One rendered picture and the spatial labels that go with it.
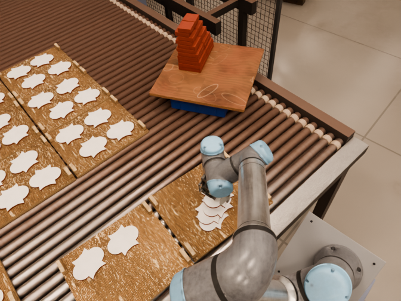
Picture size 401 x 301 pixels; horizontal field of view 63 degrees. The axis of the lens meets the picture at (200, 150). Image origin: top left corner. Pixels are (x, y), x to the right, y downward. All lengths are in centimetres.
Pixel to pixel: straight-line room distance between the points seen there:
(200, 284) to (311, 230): 62
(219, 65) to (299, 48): 210
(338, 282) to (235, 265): 42
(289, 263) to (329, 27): 334
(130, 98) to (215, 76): 50
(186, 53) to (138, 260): 103
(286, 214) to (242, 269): 79
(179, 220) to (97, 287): 39
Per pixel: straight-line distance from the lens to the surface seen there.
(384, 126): 321
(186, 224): 137
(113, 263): 137
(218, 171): 99
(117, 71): 212
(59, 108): 196
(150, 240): 136
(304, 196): 148
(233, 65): 185
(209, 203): 132
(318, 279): 102
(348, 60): 379
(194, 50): 174
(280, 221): 141
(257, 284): 67
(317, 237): 123
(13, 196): 169
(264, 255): 68
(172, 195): 144
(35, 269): 151
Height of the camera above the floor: 217
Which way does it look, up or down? 52 degrees down
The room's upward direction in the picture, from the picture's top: 6 degrees counter-clockwise
